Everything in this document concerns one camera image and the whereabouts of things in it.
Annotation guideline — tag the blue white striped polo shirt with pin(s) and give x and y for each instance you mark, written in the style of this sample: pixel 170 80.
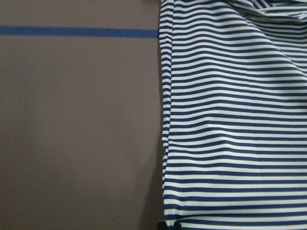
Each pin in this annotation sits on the blue white striped polo shirt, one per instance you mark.
pixel 234 78

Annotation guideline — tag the brown paper table cover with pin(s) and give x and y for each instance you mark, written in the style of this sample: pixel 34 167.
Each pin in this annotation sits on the brown paper table cover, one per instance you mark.
pixel 80 118

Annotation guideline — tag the blue tape line crosswise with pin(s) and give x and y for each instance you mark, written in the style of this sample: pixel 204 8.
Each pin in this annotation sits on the blue tape line crosswise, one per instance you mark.
pixel 78 31

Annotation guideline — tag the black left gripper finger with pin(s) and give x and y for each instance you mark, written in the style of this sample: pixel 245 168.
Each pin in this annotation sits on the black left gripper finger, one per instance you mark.
pixel 161 226

